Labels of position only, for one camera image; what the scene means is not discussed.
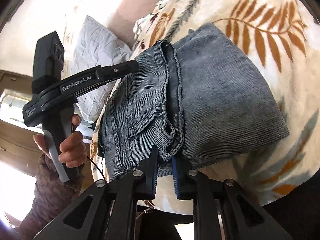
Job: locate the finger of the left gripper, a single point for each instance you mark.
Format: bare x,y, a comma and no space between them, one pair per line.
108,74

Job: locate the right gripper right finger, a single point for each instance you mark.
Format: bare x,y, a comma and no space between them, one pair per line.
182,183

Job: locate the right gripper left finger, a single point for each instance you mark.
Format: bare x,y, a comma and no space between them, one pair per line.
149,167

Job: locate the blue denim pants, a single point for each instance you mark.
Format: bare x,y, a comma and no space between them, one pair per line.
200,97

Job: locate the brown-sleeved left forearm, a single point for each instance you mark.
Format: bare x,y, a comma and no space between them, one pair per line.
51,197

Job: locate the person's left hand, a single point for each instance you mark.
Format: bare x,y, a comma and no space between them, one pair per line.
73,150

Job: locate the grey quilted pillow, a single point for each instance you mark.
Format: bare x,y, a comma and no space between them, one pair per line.
97,46

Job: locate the pink bed headboard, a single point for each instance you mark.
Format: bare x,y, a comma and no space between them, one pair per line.
123,20

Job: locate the leaf-patterned beige blanket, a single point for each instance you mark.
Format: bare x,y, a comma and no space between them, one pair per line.
282,41

